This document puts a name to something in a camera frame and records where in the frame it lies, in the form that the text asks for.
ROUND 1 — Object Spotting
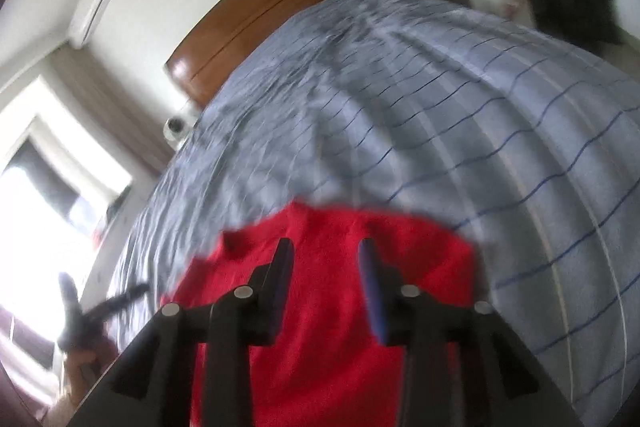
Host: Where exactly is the red knit sweater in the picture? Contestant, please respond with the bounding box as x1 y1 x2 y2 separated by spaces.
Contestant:
163 202 475 426

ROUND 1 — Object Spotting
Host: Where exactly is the person's left hand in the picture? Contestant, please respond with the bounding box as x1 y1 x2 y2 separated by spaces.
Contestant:
39 337 118 427

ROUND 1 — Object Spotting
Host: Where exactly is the beige curtain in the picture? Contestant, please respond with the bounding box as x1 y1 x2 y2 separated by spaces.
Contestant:
48 44 174 176

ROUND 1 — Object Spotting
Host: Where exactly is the blue plaid bed cover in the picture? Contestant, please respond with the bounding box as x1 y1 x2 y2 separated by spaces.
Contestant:
111 0 639 426

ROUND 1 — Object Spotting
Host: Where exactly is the white air conditioner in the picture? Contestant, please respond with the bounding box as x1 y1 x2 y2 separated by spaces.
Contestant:
67 0 111 50

